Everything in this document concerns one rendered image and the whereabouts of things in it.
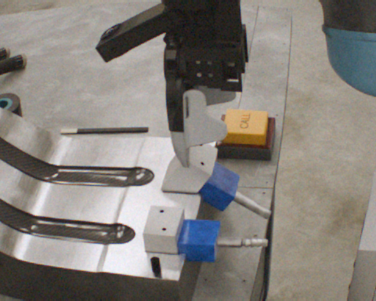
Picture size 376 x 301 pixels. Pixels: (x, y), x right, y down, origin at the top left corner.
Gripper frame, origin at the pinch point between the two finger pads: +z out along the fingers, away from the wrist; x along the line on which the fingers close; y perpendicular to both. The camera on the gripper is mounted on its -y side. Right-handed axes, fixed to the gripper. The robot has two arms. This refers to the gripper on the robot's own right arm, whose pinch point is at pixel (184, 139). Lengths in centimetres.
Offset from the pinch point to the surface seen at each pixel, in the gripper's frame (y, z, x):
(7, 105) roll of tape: -35.8, 11.4, 24.3
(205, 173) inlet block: 2.6, 2.8, -2.4
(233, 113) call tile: 2.1, 10.9, 22.6
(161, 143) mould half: -4.4, 5.6, 6.8
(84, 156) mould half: -14.1, 6.2, 4.1
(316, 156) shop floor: 12, 94, 131
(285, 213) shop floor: 4, 94, 103
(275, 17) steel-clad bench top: 6, 14, 65
